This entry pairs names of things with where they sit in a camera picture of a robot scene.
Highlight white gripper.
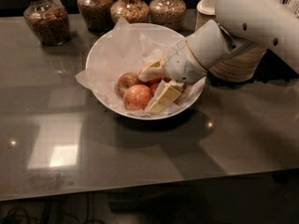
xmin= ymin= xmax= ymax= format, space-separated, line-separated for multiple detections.
xmin=137 ymin=38 xmax=208 ymax=116

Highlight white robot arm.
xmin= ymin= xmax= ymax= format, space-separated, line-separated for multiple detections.
xmin=139 ymin=0 xmax=299 ymax=114

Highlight dark red front apple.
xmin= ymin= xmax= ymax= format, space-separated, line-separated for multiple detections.
xmin=150 ymin=82 xmax=160 ymax=94

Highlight front left apple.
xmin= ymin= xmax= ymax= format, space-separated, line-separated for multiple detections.
xmin=123 ymin=85 xmax=153 ymax=110

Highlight left rear apple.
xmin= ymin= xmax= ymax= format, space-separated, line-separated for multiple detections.
xmin=117 ymin=72 xmax=142 ymax=96

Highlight white bowl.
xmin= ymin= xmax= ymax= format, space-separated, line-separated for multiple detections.
xmin=85 ymin=22 xmax=206 ymax=121

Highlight white paper liner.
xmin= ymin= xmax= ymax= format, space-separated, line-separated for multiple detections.
xmin=75 ymin=16 xmax=204 ymax=119

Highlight glass cereal jar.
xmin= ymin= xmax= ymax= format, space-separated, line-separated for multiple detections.
xmin=149 ymin=0 xmax=187 ymax=30
xmin=110 ymin=0 xmax=150 ymax=23
xmin=23 ymin=0 xmax=70 ymax=46
xmin=77 ymin=0 xmax=114 ymax=31

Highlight front stack paper bowls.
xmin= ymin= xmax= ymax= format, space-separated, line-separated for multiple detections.
xmin=209 ymin=45 xmax=266 ymax=83

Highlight stack paper bowls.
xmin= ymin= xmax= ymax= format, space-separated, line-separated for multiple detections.
xmin=195 ymin=0 xmax=217 ymax=30
xmin=209 ymin=45 xmax=266 ymax=83

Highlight rear stack paper bowls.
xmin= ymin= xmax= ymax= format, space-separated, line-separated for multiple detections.
xmin=195 ymin=0 xmax=217 ymax=30

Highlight leftmost glass cereal jar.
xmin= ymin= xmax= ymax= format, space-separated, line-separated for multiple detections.
xmin=23 ymin=0 xmax=70 ymax=46

